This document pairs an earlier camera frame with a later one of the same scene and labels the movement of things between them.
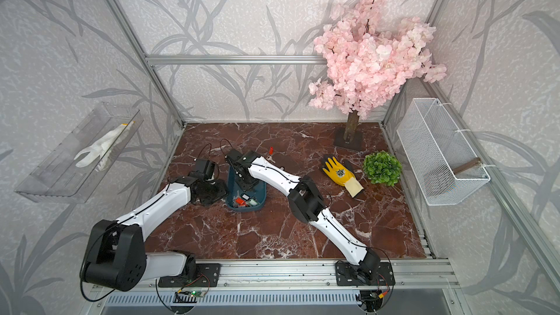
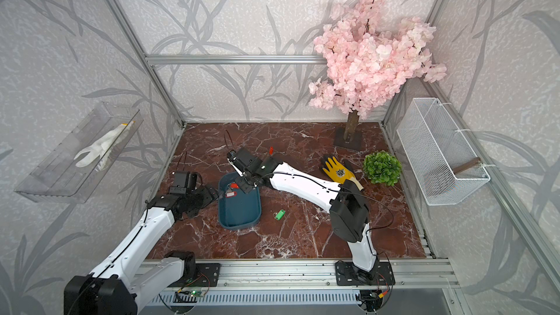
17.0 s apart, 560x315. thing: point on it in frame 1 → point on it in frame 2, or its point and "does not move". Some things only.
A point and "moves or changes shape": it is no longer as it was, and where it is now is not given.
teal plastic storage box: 233,190 moves or changes shape
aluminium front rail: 407,273 does not move
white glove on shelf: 103,149 does not move
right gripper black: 243,187 does not move
